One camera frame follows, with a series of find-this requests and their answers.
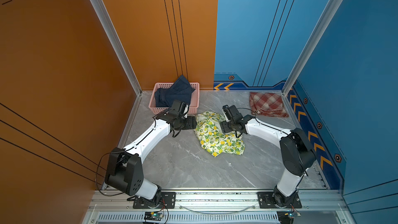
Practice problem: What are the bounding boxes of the aluminium right corner post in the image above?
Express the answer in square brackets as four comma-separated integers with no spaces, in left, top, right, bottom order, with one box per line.
[282,0,343,96]

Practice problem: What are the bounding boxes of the lemon print skirt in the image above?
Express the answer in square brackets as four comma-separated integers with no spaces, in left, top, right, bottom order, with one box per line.
[194,111,245,157]

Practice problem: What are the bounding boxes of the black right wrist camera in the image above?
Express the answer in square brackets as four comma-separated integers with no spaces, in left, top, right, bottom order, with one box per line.
[222,105,243,122]

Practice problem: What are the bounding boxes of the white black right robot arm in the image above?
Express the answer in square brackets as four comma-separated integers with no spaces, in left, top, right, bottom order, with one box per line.
[221,115,316,208]

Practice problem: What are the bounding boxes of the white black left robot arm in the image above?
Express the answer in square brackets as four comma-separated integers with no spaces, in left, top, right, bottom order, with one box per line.
[104,115,197,207]

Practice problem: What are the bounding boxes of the right circuit board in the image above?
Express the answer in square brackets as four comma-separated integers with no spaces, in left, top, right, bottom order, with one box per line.
[277,212,301,224]

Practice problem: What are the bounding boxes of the aluminium corner post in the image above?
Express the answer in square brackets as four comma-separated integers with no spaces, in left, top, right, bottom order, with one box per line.
[282,0,343,96]
[77,0,143,96]

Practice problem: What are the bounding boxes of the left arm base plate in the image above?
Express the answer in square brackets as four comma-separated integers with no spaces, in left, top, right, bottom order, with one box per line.
[133,191,176,209]

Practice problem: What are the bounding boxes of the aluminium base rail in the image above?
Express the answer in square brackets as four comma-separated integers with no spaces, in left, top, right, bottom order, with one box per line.
[83,189,355,224]

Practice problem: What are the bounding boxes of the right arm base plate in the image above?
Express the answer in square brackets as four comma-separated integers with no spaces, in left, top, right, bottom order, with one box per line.
[257,191,302,209]

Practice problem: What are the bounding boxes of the dark navy skirt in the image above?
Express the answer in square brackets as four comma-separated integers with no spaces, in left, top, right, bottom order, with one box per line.
[154,75,195,107]

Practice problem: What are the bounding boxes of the aluminium left corner post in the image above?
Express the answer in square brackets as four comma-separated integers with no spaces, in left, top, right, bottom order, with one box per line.
[77,0,143,96]

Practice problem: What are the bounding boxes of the red plaid skirt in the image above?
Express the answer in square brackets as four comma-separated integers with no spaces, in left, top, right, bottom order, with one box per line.
[249,92,289,118]

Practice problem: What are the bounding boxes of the pink perforated plastic basket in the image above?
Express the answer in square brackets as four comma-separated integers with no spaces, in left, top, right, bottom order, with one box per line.
[148,83,200,115]

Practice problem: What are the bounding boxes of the green circuit board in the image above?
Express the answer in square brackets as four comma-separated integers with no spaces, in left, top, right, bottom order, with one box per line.
[143,212,166,224]

